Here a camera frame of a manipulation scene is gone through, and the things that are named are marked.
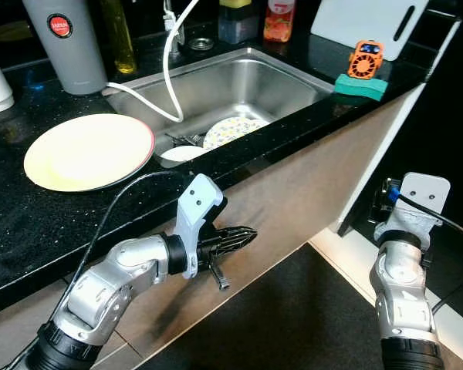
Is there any brown cabinet front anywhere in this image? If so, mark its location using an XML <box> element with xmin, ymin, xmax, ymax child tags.
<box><xmin>0</xmin><ymin>83</ymin><xmax>427</xmax><ymax>370</ymax></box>

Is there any white cabinet edge panel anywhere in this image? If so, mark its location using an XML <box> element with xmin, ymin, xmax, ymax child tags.
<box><xmin>336</xmin><ymin>19</ymin><xmax>460</xmax><ymax>236</ymax></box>

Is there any small white bowl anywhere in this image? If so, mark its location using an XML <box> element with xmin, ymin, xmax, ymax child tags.
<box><xmin>159</xmin><ymin>145</ymin><xmax>209</xmax><ymax>163</ymax></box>

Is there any floral patterned plate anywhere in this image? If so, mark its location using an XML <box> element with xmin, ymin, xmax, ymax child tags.
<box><xmin>203</xmin><ymin>117</ymin><xmax>271</xmax><ymax>150</ymax></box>

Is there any dark metal cutlery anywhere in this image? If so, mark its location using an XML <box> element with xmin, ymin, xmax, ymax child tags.
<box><xmin>166</xmin><ymin>131</ymin><xmax>205</xmax><ymax>147</ymax></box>

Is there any green sponge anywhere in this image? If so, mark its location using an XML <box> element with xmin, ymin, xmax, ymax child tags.
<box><xmin>333</xmin><ymin>72</ymin><xmax>389</xmax><ymax>103</ymax></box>

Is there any small orange fan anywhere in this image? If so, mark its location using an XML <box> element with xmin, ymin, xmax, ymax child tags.
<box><xmin>347</xmin><ymin>40</ymin><xmax>384</xmax><ymax>80</ymax></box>

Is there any stainless steel sink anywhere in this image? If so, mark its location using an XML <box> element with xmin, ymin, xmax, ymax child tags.
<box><xmin>102</xmin><ymin>48</ymin><xmax>336</xmax><ymax>167</ymax></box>

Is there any yellow round plate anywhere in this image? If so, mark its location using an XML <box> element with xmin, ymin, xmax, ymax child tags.
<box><xmin>23</xmin><ymin>113</ymin><xmax>155</xmax><ymax>193</ymax></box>

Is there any white cutting board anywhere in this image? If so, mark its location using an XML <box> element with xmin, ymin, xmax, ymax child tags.
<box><xmin>310</xmin><ymin>0</ymin><xmax>431</xmax><ymax>61</ymax></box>

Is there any round metal sink plug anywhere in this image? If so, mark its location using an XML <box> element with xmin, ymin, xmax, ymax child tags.
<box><xmin>189</xmin><ymin>36</ymin><xmax>215</xmax><ymax>52</ymax></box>

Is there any dark sponge holder container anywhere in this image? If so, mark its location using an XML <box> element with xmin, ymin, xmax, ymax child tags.
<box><xmin>218</xmin><ymin>4</ymin><xmax>261</xmax><ymax>45</ymax></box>

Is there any red dish soap bottle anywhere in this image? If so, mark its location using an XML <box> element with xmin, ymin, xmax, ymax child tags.
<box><xmin>263</xmin><ymin>0</ymin><xmax>296</xmax><ymax>42</ymax></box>

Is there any metal faucet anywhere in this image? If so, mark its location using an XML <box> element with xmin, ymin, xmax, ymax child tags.
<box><xmin>162</xmin><ymin>0</ymin><xmax>188</xmax><ymax>47</ymax></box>

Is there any yellow oil bottle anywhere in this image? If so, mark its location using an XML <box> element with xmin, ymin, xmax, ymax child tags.
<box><xmin>100</xmin><ymin>0</ymin><xmax>137</xmax><ymax>76</ymax></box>

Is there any grey thermos red label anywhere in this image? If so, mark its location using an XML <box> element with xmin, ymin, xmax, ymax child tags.
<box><xmin>22</xmin><ymin>0</ymin><xmax>109</xmax><ymax>96</ymax></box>

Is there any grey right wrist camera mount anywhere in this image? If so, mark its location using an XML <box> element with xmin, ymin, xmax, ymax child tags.
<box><xmin>374</xmin><ymin>173</ymin><xmax>451</xmax><ymax>244</ymax></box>

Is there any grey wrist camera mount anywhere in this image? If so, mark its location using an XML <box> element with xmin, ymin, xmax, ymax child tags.
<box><xmin>374</xmin><ymin>173</ymin><xmax>451</xmax><ymax>244</ymax></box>
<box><xmin>174</xmin><ymin>173</ymin><xmax>226</xmax><ymax>280</ymax></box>

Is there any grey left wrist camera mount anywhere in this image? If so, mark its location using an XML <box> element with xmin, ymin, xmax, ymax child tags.
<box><xmin>174</xmin><ymin>173</ymin><xmax>226</xmax><ymax>280</ymax></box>

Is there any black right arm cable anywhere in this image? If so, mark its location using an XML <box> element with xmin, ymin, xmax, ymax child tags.
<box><xmin>394</xmin><ymin>193</ymin><xmax>463</xmax><ymax>313</ymax></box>

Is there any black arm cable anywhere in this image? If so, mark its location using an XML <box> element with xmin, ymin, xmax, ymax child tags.
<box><xmin>62</xmin><ymin>170</ymin><xmax>194</xmax><ymax>294</ymax></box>
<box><xmin>394</xmin><ymin>193</ymin><xmax>463</xmax><ymax>313</ymax></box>

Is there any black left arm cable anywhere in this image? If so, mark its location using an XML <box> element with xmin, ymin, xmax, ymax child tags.
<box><xmin>62</xmin><ymin>170</ymin><xmax>194</xmax><ymax>294</ymax></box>

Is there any white flexible hose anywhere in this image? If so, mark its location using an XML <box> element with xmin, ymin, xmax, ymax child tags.
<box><xmin>104</xmin><ymin>0</ymin><xmax>201</xmax><ymax>124</ymax></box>

